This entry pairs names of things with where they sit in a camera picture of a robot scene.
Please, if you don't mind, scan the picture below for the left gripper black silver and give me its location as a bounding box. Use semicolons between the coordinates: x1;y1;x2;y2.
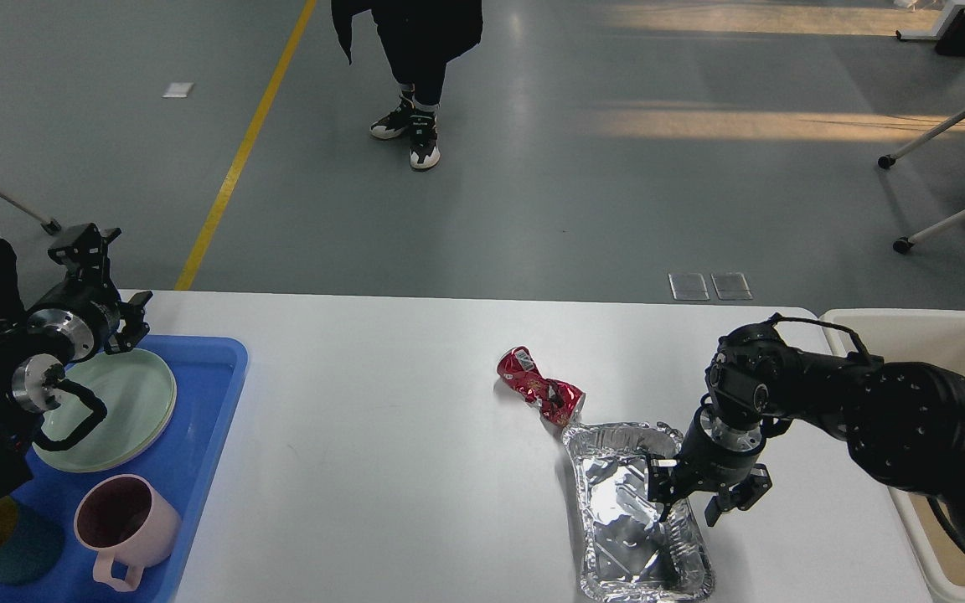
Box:
23;223;153;363

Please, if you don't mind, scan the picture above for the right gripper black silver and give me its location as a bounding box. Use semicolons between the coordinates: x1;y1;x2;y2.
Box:
646;407;772;527

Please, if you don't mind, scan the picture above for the aluminium foil tray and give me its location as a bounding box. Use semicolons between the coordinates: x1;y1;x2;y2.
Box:
560;421;714;602

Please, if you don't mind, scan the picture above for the green plate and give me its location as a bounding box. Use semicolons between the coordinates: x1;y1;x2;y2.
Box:
34;348;177;473

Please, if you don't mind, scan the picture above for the pink mug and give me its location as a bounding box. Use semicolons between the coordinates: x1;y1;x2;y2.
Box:
73;474;183;593

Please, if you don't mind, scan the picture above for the brown paper bag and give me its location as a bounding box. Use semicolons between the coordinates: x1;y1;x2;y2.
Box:
908;495;965;589

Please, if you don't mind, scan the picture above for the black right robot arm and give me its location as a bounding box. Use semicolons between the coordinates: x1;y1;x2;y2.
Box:
647;314;965;550

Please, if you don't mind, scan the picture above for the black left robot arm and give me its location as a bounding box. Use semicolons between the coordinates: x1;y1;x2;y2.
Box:
0;223;152;499

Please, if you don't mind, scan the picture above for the blue plastic tray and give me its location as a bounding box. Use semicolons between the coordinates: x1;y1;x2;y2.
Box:
0;335;249;602

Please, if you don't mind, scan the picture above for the crushed red can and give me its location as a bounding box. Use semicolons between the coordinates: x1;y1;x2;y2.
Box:
495;346;586;428

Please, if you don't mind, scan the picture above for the clear floor plate left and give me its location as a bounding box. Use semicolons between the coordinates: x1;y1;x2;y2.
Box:
668;272;711;302

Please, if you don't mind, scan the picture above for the clear floor plate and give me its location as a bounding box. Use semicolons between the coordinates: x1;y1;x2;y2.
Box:
710;272;754;301
668;272;711;302

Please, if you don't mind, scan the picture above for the clear floor plate right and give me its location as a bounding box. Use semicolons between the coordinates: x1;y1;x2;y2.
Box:
710;272;754;301

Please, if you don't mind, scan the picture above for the teal yellow cup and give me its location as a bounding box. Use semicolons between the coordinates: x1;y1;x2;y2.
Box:
0;496;65;586

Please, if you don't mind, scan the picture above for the beige plastic bin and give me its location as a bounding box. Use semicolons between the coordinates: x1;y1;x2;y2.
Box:
821;308;965;602

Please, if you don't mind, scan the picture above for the person in black coat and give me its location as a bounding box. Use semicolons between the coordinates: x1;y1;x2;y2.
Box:
332;1;485;172

